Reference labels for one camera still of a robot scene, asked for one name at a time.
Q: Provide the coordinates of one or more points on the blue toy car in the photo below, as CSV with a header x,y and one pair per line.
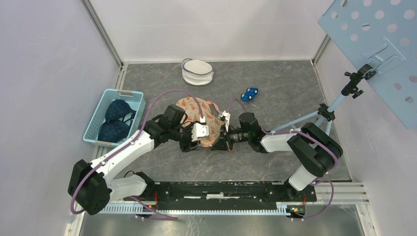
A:
x,y
249,94

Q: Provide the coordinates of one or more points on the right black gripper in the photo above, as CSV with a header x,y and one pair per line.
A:
x,y
221,144

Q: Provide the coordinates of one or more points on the white mesh laundry bag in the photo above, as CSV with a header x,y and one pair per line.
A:
x,y
196,72

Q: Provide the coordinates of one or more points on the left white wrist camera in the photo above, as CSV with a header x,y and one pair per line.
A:
x,y
200,129

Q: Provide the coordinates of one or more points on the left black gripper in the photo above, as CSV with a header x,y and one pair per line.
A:
x,y
186,147

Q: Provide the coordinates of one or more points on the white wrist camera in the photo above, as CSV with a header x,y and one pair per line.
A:
x,y
225,117
200,129

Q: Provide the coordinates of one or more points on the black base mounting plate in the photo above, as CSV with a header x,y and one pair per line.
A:
x,y
267,191

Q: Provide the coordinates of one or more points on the dark blue lace bra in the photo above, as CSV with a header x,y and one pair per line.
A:
x,y
118,121

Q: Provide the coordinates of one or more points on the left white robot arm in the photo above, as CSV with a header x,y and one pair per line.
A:
x,y
94,184

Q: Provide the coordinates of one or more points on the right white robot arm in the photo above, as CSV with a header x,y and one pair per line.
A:
x,y
317,152

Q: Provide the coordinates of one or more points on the light blue slotted cable duct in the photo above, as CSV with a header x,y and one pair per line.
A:
x,y
136,208

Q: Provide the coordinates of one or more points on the light blue plastic basket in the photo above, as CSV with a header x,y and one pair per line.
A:
x,y
136,101

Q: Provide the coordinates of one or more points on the floral peach laundry bag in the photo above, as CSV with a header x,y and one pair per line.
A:
x,y
211,113

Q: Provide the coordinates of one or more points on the blue perforated panel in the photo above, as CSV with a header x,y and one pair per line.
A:
x,y
382,34

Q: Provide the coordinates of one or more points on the light blue tripod stand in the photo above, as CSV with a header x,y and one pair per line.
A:
x,y
325,112

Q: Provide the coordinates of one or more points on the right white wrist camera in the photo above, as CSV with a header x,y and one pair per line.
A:
x,y
225,117

